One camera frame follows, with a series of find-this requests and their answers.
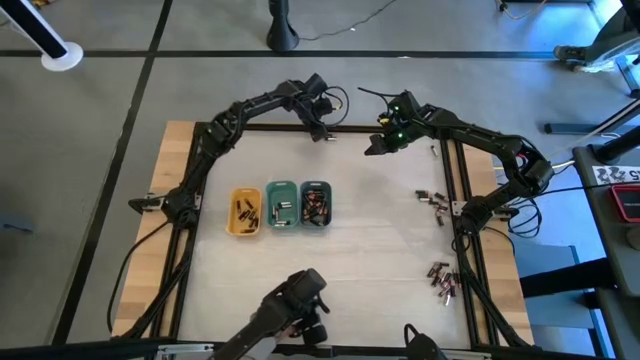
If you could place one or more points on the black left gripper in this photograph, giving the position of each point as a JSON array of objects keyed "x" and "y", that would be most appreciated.
[{"x": 315, "y": 105}]

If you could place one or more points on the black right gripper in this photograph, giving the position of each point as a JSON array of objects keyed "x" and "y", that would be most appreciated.
[{"x": 400, "y": 122}]

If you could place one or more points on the black and silver AAA battery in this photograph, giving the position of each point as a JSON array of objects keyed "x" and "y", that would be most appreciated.
[{"x": 272, "y": 212}]

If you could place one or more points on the slate blue plastic bin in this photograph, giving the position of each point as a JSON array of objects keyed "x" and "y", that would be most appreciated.
[{"x": 304, "y": 224}]

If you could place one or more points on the green plastic bin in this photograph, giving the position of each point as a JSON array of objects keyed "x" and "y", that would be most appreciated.
[{"x": 270, "y": 224}]

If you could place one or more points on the yellow plastic bin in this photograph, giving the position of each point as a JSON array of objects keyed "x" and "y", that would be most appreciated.
[{"x": 234, "y": 227}]

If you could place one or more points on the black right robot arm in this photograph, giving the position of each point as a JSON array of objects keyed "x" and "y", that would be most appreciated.
[{"x": 490, "y": 137}]

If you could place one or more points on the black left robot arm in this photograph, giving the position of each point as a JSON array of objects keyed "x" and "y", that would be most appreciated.
[{"x": 220, "y": 132}]

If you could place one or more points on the lone silver AAA battery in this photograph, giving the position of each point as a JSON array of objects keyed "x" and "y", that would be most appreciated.
[{"x": 434, "y": 150}]

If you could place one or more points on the white mounting plate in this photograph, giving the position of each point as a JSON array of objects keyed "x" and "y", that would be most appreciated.
[{"x": 458, "y": 207}]

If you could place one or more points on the black floor stand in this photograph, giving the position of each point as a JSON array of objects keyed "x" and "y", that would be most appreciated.
[{"x": 282, "y": 35}]

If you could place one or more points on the black floor stand bar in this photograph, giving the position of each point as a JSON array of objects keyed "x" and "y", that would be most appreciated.
[{"x": 575, "y": 128}]

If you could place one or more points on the black desk leg bar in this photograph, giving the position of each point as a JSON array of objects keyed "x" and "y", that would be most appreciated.
[{"x": 565, "y": 280}]

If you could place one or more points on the printed marker sheet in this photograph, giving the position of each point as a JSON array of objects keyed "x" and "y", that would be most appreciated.
[{"x": 615, "y": 175}]

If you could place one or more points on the red and black device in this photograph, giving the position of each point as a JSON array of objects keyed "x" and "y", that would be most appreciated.
[{"x": 627, "y": 202}]

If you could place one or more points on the white round stand base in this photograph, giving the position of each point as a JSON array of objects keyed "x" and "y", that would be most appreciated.
[{"x": 70, "y": 57}]

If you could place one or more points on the dark side desk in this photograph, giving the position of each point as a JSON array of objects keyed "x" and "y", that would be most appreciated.
[{"x": 615, "y": 260}]

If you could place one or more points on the black slanted stand pole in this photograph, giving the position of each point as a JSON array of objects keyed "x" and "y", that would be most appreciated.
[{"x": 30, "y": 22}]

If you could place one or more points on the silver frame bracket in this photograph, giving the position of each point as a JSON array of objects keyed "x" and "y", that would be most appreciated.
[
  {"x": 182, "y": 348},
  {"x": 470, "y": 355}
]

